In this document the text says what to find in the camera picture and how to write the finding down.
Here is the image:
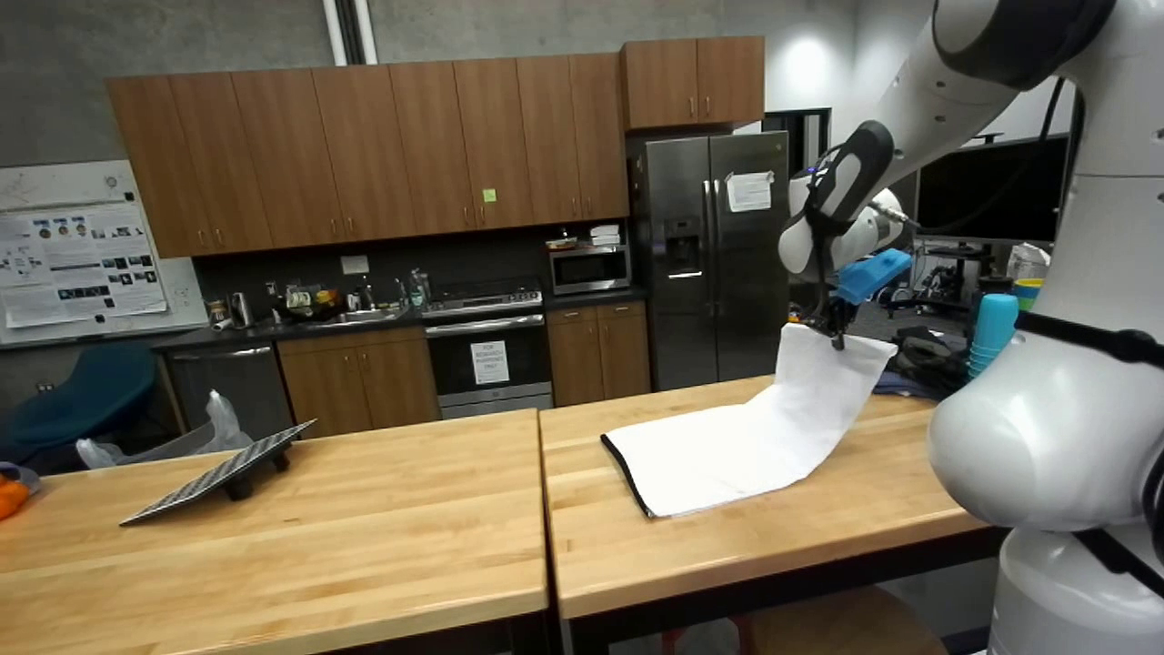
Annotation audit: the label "stainless steel microwave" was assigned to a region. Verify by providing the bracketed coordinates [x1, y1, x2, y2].
[544, 243, 635, 298]

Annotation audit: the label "teal chair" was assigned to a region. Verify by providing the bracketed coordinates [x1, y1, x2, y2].
[0, 340, 163, 471]

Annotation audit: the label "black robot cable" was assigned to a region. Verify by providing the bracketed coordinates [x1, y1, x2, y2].
[867, 68, 1164, 592]

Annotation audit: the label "dark monitor screen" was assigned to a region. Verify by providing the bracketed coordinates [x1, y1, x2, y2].
[913, 131, 1073, 248]

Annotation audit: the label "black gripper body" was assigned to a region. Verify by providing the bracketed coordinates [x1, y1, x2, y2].
[806, 287, 869, 336]

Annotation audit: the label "whiteboard with posters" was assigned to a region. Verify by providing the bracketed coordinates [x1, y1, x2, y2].
[0, 154, 211, 348]

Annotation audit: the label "small wooden wall cabinet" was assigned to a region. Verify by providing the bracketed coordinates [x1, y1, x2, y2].
[623, 31, 770, 133]

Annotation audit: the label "dark dishwasher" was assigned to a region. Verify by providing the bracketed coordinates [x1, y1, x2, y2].
[159, 337, 296, 440]

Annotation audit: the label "stainless steel refrigerator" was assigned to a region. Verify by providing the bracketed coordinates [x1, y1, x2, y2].
[631, 128, 792, 393]

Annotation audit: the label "black bag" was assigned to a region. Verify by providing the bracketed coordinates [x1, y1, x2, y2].
[889, 321, 974, 399]

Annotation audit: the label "orange fruits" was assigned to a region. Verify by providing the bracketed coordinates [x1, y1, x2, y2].
[0, 456, 40, 521]

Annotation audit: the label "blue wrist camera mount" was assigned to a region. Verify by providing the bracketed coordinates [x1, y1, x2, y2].
[832, 243, 918, 308]

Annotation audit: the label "paper sheet on refrigerator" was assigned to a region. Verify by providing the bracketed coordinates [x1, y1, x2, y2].
[719, 168, 782, 218]

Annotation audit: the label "wide wooden base cabinet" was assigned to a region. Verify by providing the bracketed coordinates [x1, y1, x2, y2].
[274, 321, 441, 438]

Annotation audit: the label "grey plastic stand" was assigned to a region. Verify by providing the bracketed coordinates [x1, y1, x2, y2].
[69, 385, 256, 468]

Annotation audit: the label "paper sheet on oven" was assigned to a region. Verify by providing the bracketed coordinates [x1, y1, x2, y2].
[467, 336, 513, 389]

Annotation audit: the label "white towel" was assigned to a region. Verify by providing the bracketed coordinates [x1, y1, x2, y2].
[598, 321, 903, 525]

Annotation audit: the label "long wooden wall cabinet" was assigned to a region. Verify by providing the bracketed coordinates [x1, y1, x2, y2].
[107, 51, 632, 259]

